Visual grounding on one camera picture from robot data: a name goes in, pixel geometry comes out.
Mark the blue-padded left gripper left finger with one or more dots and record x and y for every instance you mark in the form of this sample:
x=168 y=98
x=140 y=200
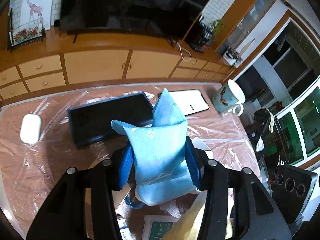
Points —
x=125 y=165

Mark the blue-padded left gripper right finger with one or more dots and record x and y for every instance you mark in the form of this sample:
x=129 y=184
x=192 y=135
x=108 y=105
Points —
x=194 y=163

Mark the light blue drawstring pouch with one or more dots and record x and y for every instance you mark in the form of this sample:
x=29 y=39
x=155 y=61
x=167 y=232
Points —
x=161 y=172

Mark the cream yellow drawstring pouch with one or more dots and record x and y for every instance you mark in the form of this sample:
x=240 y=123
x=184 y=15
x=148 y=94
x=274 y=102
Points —
x=188 y=226

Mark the black smartphone lit screen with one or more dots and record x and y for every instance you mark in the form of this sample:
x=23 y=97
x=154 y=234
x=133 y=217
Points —
x=180 y=102

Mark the teal patterned mug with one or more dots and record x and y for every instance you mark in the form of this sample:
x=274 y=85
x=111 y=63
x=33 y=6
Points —
x=229 y=99

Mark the white earbuds case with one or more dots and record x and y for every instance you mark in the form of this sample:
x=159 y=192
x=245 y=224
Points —
x=30 y=128

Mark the wooden TV cabinet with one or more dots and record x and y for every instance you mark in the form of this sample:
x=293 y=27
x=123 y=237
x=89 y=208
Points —
x=62 y=63

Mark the small potted green plant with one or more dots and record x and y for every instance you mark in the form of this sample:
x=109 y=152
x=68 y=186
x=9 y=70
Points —
x=213 y=30

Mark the large black television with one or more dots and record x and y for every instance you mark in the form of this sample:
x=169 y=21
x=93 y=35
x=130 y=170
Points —
x=160 y=18

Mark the deer painting with flowers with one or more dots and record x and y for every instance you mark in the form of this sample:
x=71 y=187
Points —
x=28 y=19

